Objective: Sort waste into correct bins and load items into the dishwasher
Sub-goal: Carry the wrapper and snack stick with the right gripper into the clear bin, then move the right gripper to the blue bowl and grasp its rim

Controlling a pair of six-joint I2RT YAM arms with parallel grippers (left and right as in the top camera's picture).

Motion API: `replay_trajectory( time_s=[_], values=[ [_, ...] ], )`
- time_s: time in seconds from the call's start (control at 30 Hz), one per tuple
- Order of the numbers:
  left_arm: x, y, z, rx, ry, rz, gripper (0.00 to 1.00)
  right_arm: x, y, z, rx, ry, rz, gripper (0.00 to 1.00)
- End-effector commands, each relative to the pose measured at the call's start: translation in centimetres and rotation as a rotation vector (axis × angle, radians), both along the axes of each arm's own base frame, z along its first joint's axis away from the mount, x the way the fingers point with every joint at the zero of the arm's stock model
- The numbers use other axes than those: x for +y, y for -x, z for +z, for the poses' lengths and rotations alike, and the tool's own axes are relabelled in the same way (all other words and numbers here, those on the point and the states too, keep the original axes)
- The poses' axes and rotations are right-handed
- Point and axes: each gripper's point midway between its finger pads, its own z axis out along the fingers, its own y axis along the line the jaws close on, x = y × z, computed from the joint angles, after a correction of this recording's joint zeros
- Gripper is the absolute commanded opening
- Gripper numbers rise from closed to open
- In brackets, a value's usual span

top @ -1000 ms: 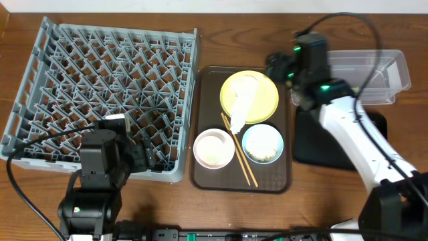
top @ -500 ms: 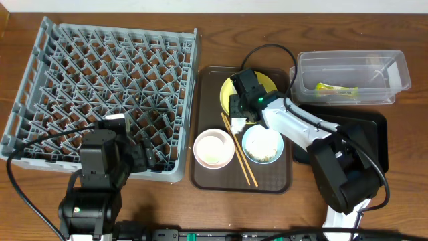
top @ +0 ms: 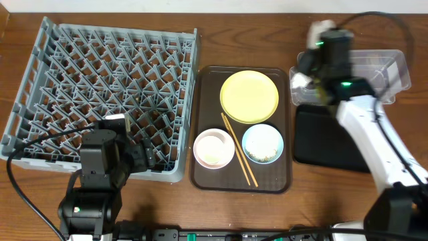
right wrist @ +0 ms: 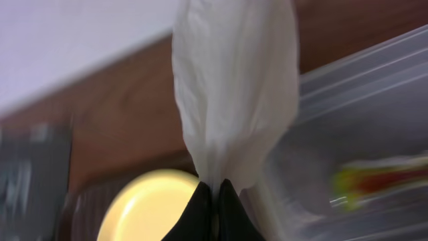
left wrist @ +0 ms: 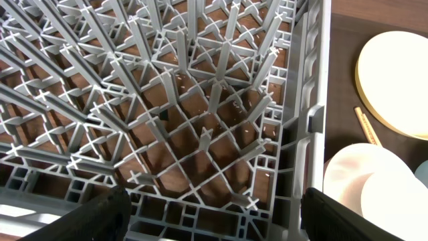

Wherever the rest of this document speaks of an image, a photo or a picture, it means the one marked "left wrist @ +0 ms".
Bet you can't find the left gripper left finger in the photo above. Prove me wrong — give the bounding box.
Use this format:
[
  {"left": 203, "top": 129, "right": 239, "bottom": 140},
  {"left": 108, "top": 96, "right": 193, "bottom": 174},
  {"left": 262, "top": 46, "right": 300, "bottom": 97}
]
[{"left": 19, "top": 185, "right": 132, "bottom": 241}]

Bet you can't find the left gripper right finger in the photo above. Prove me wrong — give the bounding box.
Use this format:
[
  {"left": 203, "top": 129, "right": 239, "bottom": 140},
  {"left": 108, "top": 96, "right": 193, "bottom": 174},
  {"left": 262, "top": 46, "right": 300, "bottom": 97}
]
[{"left": 301, "top": 187, "right": 401, "bottom": 241}]

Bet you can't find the wooden chopstick left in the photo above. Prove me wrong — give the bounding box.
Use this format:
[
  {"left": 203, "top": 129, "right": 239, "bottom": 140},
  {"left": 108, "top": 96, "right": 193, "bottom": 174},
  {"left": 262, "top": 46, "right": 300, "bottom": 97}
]
[{"left": 354, "top": 107, "right": 382, "bottom": 147}]

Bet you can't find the pink bowl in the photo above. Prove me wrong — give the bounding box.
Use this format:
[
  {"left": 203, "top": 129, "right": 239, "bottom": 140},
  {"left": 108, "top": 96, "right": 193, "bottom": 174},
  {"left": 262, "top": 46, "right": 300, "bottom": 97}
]
[{"left": 323, "top": 143, "right": 412, "bottom": 216}]

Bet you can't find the yellow round plate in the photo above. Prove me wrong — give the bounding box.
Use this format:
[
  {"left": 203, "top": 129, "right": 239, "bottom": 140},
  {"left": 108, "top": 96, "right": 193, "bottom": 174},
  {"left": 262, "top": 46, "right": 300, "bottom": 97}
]
[{"left": 355, "top": 31, "right": 427, "bottom": 141}]

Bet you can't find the white cup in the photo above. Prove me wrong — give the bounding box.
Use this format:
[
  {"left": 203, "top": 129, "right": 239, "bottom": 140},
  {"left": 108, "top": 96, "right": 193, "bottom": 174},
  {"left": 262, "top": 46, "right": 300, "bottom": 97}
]
[{"left": 361, "top": 171, "right": 427, "bottom": 240}]

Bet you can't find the grey plastic dish rack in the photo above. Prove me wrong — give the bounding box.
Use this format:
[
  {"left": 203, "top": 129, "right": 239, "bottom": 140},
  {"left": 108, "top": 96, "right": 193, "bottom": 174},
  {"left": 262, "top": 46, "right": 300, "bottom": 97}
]
[{"left": 1, "top": 0, "right": 332, "bottom": 240}]

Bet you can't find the light blue bowl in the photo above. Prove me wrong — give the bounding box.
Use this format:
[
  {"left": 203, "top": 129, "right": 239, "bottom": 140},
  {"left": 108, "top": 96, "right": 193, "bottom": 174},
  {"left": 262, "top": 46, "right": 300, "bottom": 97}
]
[{"left": 414, "top": 161, "right": 428, "bottom": 187}]

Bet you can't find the brown serving tray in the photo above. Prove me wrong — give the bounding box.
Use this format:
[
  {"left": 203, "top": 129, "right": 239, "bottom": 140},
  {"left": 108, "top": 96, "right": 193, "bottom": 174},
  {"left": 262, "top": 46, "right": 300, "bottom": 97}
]
[{"left": 324, "top": 13, "right": 427, "bottom": 171}]

